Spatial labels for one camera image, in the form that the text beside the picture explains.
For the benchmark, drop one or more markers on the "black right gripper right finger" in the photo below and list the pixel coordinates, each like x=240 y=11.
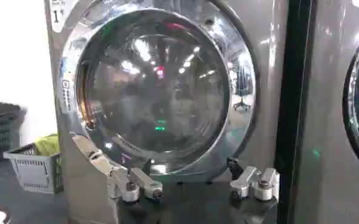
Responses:
x=260 y=184

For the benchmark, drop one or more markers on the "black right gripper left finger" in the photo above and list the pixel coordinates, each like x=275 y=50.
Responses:
x=118 y=178

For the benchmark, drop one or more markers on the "yellow-green cloth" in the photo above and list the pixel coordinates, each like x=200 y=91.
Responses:
x=48 y=145

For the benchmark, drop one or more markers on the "white plastic laundry basket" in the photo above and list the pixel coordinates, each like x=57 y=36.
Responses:
x=34 y=172

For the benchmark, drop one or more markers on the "grey dryer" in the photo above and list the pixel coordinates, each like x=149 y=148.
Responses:
x=325 y=121

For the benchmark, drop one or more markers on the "grey dryer numbered one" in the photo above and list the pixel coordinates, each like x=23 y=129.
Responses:
x=267 y=91

